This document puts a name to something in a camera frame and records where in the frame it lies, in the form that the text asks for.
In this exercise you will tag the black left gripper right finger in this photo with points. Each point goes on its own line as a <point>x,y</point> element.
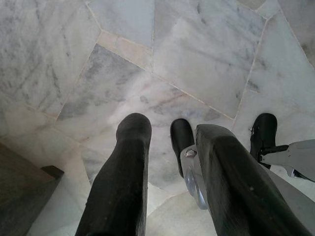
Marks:
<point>233,191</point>

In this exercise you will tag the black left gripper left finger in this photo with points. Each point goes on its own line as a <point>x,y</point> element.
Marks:
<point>123,184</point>

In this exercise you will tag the robot right leg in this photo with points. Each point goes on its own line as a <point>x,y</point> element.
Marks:
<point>265,127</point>

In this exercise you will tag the brown wooden furniture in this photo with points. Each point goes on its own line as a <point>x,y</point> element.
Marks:
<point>19,191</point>

